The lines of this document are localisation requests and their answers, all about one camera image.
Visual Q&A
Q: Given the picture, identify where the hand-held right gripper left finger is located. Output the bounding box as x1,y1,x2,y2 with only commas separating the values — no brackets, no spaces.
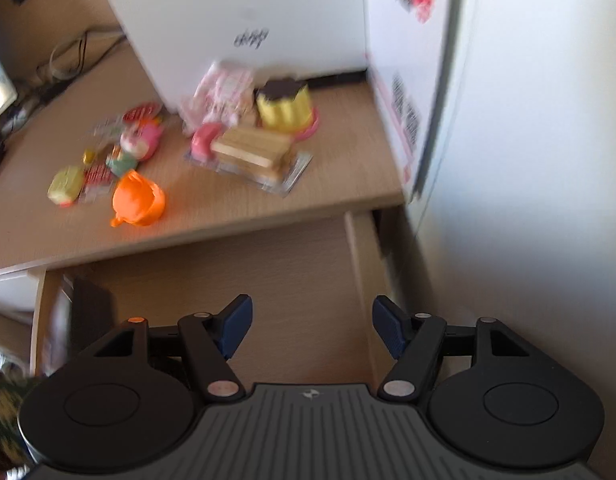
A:
95,294,254,403

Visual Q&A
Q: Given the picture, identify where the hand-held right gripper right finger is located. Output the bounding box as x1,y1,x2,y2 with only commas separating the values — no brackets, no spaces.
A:
372,295,531,403

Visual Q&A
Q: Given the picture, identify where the wooden drawer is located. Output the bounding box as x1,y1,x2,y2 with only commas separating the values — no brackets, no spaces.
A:
30,210,414,396

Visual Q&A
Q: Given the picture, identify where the orange plastic toy shell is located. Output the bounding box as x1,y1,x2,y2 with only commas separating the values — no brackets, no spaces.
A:
109,170,167,228

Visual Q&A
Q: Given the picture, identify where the yellow keychain with bell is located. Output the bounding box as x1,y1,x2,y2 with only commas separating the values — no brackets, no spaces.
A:
47,165,85,207

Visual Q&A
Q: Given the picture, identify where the clear snack packet red label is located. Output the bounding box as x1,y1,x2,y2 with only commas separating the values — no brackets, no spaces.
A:
79,119,126,205

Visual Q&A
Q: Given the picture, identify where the clear packet of wooden sticks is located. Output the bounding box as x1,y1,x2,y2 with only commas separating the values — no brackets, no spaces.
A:
185,124,314,196

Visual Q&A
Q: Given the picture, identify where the yellow pudding toy pink plate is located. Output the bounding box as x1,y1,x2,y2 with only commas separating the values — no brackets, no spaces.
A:
253,77,320,142

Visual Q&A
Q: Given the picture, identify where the small green toy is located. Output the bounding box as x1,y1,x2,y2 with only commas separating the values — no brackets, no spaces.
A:
105,146,139,177

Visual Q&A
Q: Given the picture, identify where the pink plush toy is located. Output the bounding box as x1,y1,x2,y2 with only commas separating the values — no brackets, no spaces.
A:
119,119,165,162

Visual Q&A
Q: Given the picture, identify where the red round packet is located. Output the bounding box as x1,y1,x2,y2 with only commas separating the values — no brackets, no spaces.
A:
123,102,161,123

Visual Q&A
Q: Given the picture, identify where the pink white crumpled packet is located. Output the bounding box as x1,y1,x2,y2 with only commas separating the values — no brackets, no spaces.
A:
180,60,256,136

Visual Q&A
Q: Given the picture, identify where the black cable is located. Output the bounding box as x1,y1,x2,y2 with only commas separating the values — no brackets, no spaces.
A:
48,27,126,78

